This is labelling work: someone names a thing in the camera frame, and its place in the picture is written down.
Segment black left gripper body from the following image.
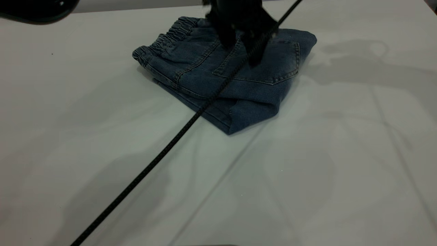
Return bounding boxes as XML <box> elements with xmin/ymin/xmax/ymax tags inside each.
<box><xmin>203</xmin><ymin>0</ymin><xmax>279</xmax><ymax>33</ymax></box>

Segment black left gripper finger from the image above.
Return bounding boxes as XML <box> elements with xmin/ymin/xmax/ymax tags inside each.
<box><xmin>245</xmin><ymin>27</ymin><xmax>277</xmax><ymax>67</ymax></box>
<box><xmin>218</xmin><ymin>24</ymin><xmax>238</xmax><ymax>50</ymax></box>

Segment blue denim jeans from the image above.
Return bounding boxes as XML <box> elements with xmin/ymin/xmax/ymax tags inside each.
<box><xmin>132</xmin><ymin>16</ymin><xmax>318</xmax><ymax>136</ymax></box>

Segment black braided cable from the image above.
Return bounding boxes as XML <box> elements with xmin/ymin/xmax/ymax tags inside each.
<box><xmin>70</xmin><ymin>0</ymin><xmax>304</xmax><ymax>246</ymax></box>

